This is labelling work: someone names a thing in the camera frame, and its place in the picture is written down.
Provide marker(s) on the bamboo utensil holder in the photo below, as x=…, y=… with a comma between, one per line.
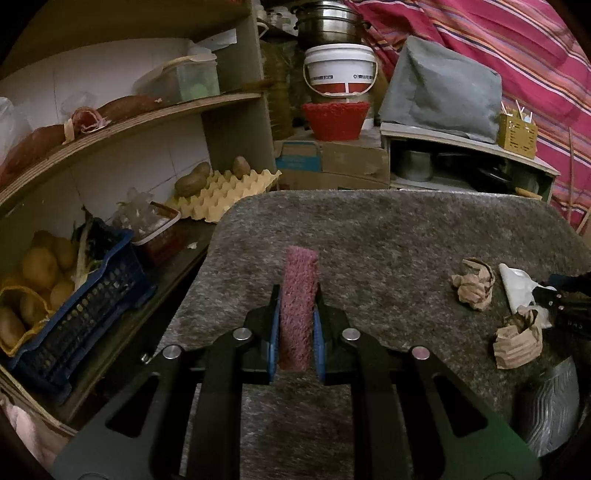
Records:
x=517, y=136

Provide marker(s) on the small wooden cabinet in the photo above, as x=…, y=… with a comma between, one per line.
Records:
x=461, y=141

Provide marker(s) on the pile of potatoes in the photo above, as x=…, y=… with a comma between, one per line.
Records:
x=39, y=267

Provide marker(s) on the white plastic bag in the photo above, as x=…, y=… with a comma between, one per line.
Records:
x=11, y=129

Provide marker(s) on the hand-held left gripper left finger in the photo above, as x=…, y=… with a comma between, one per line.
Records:
x=275, y=332

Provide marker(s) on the white bucket with red label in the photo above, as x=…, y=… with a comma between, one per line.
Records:
x=339, y=64

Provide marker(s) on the small potato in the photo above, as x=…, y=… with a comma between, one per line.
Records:
x=241, y=167

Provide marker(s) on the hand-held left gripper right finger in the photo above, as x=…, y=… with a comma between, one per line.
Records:
x=318, y=341

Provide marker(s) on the wooden broom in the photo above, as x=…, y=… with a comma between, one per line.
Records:
x=572, y=184

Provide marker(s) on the large potato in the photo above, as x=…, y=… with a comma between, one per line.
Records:
x=191, y=180

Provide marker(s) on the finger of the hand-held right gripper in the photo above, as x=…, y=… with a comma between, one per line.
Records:
x=572, y=281
x=549, y=297

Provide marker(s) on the brown paper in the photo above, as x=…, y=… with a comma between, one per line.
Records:
x=517, y=344
x=475, y=286

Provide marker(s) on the red striped hanging cloth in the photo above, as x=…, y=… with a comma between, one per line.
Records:
x=531, y=55

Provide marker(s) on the wooden shelf unit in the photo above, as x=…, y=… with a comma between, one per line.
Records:
x=231, y=124

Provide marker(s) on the red woven basket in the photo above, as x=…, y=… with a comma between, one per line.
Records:
x=334, y=122

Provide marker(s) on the purple scouring pad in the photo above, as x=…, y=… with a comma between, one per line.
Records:
x=299, y=300

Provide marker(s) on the grey cloth cover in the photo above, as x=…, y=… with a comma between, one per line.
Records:
x=438, y=92

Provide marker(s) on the short sweet potato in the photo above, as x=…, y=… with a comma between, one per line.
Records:
x=129, y=107

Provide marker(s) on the pink cloth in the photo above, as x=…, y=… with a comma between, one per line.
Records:
x=25, y=434

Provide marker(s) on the small steel pot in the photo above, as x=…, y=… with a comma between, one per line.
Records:
x=415, y=166

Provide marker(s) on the clear plastic container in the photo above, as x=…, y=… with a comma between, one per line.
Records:
x=180, y=81

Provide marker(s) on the long sweet potato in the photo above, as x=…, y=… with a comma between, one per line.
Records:
x=32, y=150

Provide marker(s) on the red tub with clear wrap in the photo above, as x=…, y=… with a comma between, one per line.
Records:
x=157, y=230

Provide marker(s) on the wilted green vegetable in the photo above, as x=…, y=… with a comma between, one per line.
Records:
x=87, y=249

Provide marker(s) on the bunch of chopsticks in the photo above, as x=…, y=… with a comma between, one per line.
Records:
x=517, y=111

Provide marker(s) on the cardboard egg tray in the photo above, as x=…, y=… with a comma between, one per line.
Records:
x=221, y=194

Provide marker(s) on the large yellow oil bottle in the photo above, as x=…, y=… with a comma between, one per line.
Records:
x=277, y=83

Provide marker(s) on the dark blue plastic crate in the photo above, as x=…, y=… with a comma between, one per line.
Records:
x=92, y=314

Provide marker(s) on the stacked stainless steel pots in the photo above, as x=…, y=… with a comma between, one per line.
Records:
x=328, y=25

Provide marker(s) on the cardboard box with blue label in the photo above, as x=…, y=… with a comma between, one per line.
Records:
x=351, y=161

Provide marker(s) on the white paper scrap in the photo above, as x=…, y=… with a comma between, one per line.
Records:
x=515, y=284

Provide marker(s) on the grey fuzzy table mat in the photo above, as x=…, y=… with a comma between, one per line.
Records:
x=369, y=230

